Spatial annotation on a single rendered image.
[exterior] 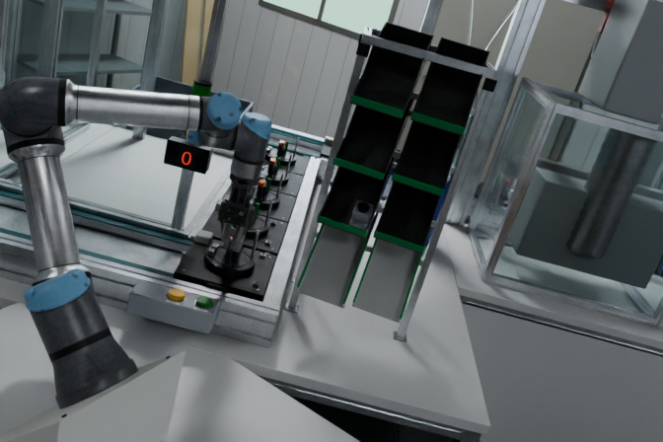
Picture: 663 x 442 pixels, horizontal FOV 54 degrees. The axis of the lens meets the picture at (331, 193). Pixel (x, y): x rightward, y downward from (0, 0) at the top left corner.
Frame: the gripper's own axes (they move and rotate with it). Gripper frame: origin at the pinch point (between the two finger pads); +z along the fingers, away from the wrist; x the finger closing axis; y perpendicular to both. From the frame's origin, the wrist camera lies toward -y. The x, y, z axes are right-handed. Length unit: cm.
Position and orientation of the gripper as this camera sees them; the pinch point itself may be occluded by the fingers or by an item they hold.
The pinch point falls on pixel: (230, 243)
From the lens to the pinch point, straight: 173.0
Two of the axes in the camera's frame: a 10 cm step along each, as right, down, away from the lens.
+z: -2.5, 9.0, 3.4
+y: -0.6, 3.4, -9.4
